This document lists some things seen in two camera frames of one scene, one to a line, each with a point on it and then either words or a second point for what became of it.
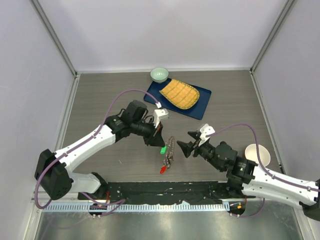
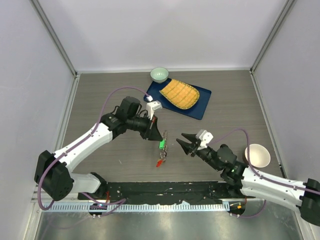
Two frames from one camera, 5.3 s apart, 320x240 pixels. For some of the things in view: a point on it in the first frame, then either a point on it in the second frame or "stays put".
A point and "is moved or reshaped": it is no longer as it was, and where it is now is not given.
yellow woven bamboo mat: (183, 95) stays put
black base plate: (191, 192) stays put
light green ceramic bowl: (159, 75) stays put
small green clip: (163, 150) is moved or reshaped
